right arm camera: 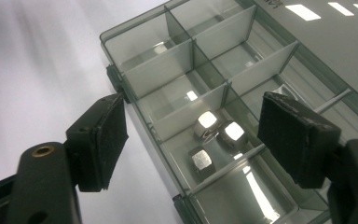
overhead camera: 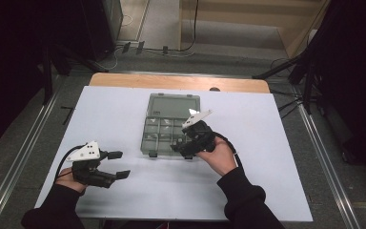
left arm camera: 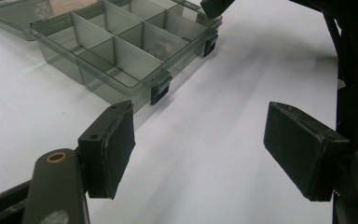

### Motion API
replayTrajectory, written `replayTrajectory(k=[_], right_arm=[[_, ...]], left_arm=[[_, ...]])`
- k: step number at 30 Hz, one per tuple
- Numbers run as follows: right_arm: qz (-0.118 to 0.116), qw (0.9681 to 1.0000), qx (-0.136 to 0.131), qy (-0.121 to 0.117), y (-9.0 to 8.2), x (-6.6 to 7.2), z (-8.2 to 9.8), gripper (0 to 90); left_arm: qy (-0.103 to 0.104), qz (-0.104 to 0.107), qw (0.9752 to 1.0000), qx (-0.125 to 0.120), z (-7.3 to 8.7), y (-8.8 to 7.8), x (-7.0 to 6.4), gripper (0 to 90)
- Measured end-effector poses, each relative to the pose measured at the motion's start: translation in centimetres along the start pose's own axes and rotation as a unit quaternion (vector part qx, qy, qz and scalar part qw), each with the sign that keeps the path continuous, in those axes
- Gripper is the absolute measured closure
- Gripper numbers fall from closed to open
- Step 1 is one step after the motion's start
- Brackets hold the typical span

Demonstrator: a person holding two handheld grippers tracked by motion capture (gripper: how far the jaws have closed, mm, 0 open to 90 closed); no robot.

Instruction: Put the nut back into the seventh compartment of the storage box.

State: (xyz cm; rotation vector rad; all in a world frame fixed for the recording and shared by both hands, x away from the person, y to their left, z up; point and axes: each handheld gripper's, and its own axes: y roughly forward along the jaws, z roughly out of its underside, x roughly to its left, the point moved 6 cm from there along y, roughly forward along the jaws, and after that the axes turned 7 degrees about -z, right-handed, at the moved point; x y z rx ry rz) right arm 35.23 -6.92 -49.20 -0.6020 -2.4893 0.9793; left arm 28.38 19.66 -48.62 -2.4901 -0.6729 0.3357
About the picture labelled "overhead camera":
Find black hanging cable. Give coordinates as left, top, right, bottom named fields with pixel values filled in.
left=180, top=0, right=200, bottom=52

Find black stand legs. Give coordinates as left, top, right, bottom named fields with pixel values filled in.
left=41, top=43, right=110, bottom=107

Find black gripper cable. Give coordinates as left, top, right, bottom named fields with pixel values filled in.
left=214, top=132, right=245, bottom=170
left=54, top=144, right=87, bottom=183

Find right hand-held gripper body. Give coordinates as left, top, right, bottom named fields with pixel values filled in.
left=178, top=109, right=217, bottom=157

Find white table mat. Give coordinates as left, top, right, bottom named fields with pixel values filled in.
left=33, top=85, right=314, bottom=222

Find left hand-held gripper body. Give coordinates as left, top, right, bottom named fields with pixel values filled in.
left=65, top=140, right=118, bottom=190

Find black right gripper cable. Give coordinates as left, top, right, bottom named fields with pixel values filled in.
left=214, top=132, right=245, bottom=170

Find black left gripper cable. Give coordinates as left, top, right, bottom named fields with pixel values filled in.
left=54, top=144, right=87, bottom=183

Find clear plastic compartment box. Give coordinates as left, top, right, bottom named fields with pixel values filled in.
left=140, top=93, right=202, bottom=160

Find light wooden shelf unit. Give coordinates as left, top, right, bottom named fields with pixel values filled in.
left=180, top=0, right=332, bottom=59

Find metal floor rail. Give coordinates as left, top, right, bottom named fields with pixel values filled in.
left=0, top=75, right=65, bottom=229
left=294, top=94, right=361, bottom=229

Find black floor plugs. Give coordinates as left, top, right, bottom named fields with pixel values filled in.
left=121, top=40, right=170, bottom=55

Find wooden table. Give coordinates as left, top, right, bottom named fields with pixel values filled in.
left=89, top=72, right=271, bottom=94

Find black tripod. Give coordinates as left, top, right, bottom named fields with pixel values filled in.
left=252, top=47, right=319, bottom=115

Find person's left hand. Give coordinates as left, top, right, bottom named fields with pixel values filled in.
left=54, top=176, right=89, bottom=195

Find person's right hand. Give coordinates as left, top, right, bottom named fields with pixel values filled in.
left=195, top=136, right=238, bottom=177

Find black cabinet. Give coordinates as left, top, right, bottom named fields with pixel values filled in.
left=81, top=0, right=124, bottom=62

